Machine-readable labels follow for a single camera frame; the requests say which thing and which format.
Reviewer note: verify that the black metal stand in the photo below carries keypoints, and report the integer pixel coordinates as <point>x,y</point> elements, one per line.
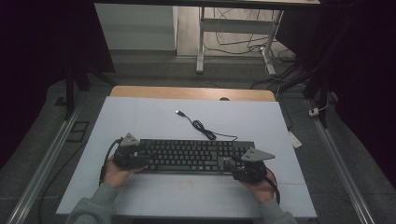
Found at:
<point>323,102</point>
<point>70,93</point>

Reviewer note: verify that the white cabinet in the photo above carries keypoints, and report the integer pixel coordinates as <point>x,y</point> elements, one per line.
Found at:
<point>134,28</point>

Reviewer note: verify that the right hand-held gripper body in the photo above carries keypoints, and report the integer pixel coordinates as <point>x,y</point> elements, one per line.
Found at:
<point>255,155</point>

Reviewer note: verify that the person's right hand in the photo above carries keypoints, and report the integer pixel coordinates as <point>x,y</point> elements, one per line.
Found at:
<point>261,191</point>

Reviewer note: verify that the aluminium rail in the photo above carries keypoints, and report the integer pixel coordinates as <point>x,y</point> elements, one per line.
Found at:
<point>336,158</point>
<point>46,165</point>

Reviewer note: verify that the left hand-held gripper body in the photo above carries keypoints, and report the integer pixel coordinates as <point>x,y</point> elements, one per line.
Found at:
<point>129,157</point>

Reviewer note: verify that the small white box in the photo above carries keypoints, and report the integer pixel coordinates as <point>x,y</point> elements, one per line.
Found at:
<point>313,112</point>

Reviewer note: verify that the black computer keyboard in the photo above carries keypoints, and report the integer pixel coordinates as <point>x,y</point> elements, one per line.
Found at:
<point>193,152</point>

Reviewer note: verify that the white paper tag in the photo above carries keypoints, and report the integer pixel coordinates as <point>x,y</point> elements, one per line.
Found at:
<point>295,140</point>

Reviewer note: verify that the white board sheet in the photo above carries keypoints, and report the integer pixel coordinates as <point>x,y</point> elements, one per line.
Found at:
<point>140,118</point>

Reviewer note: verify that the white-legged desk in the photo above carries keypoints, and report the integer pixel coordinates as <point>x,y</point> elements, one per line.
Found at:
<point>236,26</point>

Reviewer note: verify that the person's left hand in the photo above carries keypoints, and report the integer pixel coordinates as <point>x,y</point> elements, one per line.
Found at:
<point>115,175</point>

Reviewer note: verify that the dark curtain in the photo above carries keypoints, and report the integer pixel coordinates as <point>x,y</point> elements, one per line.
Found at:
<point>367,77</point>
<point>37,62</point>

